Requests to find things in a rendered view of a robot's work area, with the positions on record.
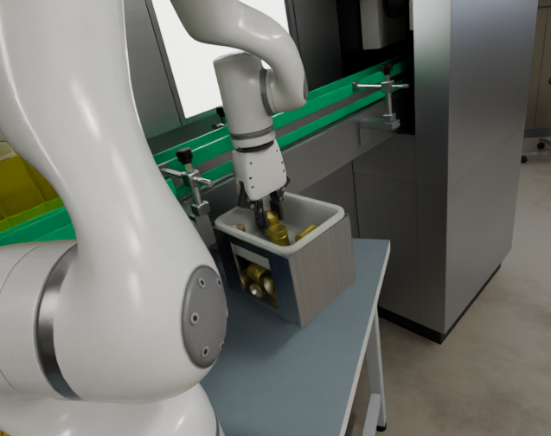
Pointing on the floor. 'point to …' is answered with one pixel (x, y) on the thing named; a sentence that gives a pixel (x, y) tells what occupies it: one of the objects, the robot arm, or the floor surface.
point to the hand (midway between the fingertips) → (269, 214)
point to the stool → (547, 139)
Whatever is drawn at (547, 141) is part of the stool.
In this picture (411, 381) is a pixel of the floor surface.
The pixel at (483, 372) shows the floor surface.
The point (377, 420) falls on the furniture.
